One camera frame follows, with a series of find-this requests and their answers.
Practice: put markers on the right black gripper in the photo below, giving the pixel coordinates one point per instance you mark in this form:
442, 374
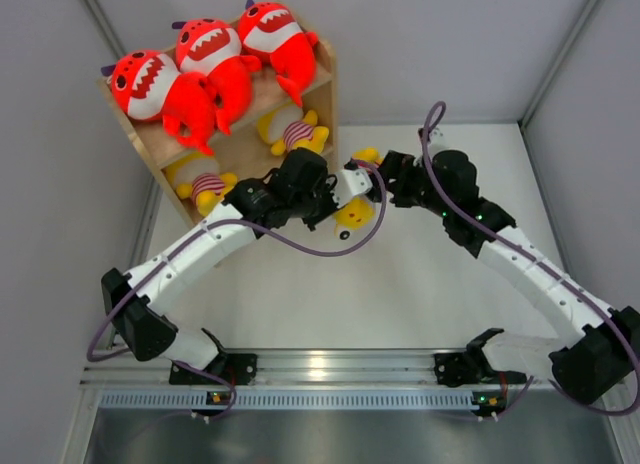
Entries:
400, 167

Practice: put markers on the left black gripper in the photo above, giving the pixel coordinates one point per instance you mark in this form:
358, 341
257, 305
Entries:
326, 184

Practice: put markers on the yellow striped plush edge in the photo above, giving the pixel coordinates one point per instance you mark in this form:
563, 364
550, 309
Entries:
360, 210

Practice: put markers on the yellow striped plush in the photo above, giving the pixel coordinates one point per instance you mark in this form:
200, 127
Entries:
290, 127
197, 178

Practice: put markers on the red shark plush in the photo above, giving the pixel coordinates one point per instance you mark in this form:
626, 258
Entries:
148, 87
212, 48
268, 30

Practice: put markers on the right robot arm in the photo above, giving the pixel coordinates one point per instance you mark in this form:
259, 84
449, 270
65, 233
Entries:
595, 345

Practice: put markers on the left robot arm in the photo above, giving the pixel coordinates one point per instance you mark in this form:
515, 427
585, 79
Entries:
138, 301

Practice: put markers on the wooden two-tier shelf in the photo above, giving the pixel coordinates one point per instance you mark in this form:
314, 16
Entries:
242, 152

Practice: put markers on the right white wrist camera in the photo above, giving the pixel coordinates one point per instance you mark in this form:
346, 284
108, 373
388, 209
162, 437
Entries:
437, 142

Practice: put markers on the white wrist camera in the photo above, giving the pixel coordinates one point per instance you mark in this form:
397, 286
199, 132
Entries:
350, 183
437, 142

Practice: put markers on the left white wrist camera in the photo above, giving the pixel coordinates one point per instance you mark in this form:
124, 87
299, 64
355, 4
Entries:
350, 183

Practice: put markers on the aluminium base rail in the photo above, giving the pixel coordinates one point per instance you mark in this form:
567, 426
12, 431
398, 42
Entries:
305, 368

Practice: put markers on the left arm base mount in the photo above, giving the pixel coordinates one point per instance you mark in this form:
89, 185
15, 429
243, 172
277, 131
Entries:
220, 371

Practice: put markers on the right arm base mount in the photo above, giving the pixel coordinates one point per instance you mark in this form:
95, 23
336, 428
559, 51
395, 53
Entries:
465, 366

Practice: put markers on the grey slotted cable duct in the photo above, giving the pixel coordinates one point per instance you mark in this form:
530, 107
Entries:
295, 400

